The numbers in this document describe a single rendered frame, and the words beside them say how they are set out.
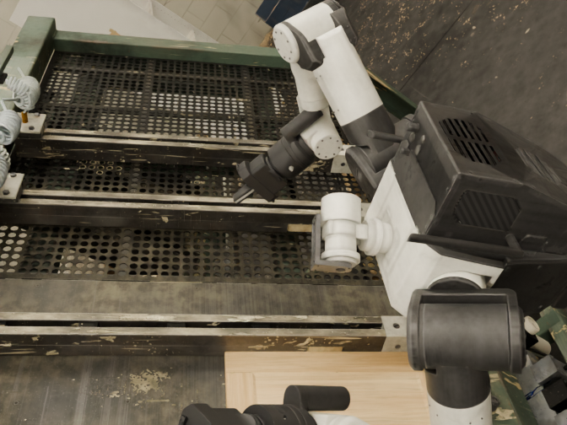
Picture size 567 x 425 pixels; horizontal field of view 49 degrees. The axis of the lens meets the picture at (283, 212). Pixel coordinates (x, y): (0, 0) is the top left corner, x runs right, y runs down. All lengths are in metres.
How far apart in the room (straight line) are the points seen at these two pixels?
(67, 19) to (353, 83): 3.88
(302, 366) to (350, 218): 0.50
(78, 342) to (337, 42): 0.81
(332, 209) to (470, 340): 0.30
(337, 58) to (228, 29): 5.25
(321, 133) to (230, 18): 5.07
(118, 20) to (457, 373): 4.26
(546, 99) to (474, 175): 2.18
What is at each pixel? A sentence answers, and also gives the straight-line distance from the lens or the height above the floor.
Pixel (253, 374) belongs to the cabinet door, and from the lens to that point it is 1.38.
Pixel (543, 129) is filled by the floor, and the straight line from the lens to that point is 2.96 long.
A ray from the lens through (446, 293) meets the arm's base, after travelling 0.93.
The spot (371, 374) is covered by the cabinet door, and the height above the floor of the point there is 1.03.
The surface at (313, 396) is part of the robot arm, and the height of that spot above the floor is 1.44.
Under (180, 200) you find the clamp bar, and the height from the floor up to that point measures 1.43.
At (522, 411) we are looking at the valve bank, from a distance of 1.48.
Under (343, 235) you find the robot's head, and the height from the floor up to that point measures 1.42.
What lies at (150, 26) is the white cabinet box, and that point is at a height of 1.22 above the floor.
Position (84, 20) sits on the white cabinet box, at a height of 1.63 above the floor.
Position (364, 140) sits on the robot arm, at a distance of 1.17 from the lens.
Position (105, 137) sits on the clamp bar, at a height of 1.63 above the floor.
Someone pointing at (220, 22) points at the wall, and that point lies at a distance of 6.36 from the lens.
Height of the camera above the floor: 1.96
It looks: 27 degrees down
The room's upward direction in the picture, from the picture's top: 61 degrees counter-clockwise
